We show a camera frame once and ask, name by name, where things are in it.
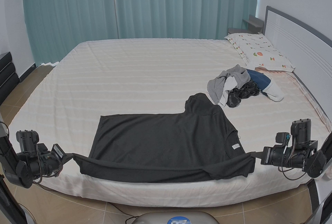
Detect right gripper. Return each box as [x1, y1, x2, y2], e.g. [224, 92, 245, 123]
[261, 146, 287, 166]

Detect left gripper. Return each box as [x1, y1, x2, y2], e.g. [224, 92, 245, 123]
[41, 144, 67, 173]

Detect black T-shirt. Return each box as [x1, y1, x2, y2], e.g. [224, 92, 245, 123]
[72, 93, 256, 183]

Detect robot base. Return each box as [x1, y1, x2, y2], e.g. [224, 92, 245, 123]
[133, 211, 219, 224]

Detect pile of clothes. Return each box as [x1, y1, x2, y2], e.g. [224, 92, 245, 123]
[207, 64, 284, 109]

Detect bed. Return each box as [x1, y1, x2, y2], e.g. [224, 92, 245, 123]
[10, 6, 332, 208]

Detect white printed pillow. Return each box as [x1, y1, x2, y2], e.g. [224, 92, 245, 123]
[224, 33, 296, 72]

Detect grey bedside table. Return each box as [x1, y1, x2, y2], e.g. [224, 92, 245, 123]
[228, 14, 264, 35]

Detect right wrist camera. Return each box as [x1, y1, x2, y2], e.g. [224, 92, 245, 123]
[275, 132, 290, 147]

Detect black cable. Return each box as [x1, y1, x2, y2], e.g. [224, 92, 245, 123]
[278, 164, 313, 181]
[110, 202, 139, 219]

